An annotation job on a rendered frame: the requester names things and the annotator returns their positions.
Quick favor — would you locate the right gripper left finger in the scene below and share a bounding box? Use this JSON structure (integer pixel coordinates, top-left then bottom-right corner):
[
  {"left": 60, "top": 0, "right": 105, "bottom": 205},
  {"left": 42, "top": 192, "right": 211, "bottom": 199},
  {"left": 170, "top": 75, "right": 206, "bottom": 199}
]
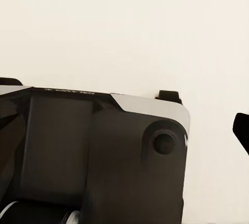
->
[{"left": 0, "top": 113, "right": 27, "bottom": 175}]

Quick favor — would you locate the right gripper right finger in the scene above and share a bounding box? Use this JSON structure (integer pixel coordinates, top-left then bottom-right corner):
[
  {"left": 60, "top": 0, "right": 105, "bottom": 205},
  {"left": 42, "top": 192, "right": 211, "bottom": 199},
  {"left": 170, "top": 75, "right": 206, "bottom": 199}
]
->
[{"left": 232, "top": 113, "right": 249, "bottom": 155}]

